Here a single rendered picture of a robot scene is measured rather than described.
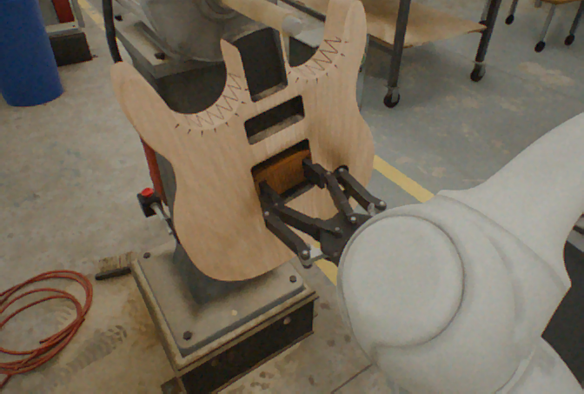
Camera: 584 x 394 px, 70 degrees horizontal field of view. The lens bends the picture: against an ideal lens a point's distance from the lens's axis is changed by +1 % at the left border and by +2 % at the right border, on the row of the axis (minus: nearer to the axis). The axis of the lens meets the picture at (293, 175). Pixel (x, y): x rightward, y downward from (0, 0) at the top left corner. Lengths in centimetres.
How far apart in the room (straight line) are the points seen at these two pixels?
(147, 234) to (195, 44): 146
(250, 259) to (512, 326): 48
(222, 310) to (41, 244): 114
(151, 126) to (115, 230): 174
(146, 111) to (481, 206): 34
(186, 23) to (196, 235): 37
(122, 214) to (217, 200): 172
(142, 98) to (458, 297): 36
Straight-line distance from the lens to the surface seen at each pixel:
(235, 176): 57
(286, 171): 61
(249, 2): 67
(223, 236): 62
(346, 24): 58
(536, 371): 41
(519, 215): 30
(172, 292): 148
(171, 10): 76
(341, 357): 164
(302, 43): 94
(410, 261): 23
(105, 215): 231
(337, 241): 51
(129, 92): 47
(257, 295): 142
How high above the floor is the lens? 143
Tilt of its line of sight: 37 degrees down
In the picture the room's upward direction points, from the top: straight up
